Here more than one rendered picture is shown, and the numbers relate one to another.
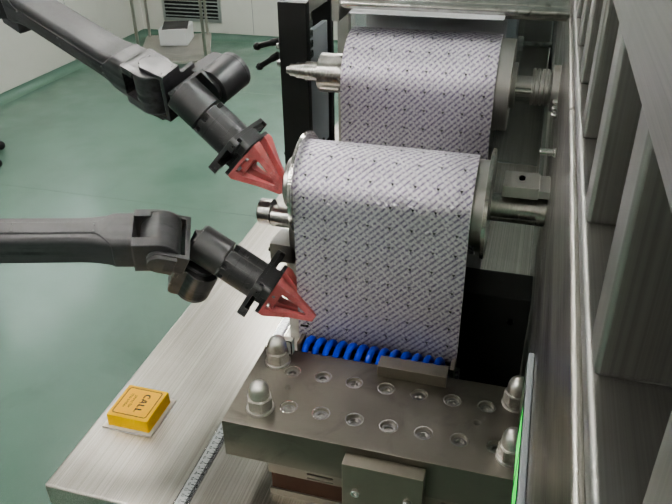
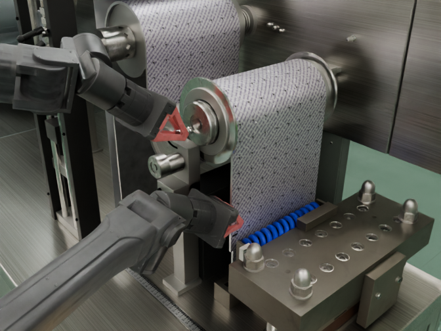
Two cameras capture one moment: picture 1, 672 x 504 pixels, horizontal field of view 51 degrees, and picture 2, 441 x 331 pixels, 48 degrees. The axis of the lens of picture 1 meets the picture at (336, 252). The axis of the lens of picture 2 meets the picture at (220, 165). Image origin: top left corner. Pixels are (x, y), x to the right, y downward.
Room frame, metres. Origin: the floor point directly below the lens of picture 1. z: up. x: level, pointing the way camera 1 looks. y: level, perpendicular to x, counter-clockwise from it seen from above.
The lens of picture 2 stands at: (0.47, 0.68, 1.56)
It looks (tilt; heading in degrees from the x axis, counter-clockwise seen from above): 27 degrees down; 302
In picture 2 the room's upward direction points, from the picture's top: 1 degrees clockwise
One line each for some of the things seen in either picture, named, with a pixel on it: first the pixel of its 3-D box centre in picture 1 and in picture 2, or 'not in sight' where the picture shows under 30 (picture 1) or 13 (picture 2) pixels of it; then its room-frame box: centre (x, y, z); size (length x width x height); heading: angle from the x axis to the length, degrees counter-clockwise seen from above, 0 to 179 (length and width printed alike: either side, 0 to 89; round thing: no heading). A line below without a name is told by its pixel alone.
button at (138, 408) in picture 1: (139, 408); not in sight; (0.81, 0.31, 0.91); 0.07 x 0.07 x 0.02; 74
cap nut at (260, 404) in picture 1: (259, 394); (301, 280); (0.68, 0.10, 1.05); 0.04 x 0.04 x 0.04
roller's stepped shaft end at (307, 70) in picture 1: (304, 70); not in sight; (1.16, 0.05, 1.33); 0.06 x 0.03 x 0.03; 74
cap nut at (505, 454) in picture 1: (512, 443); (409, 209); (0.59, -0.21, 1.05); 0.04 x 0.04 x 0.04
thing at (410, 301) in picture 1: (377, 303); (277, 186); (0.81, -0.06, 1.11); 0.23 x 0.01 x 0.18; 74
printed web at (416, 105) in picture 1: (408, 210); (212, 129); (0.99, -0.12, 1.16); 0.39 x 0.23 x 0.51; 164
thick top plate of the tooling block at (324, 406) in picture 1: (387, 423); (336, 253); (0.68, -0.06, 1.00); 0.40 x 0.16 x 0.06; 74
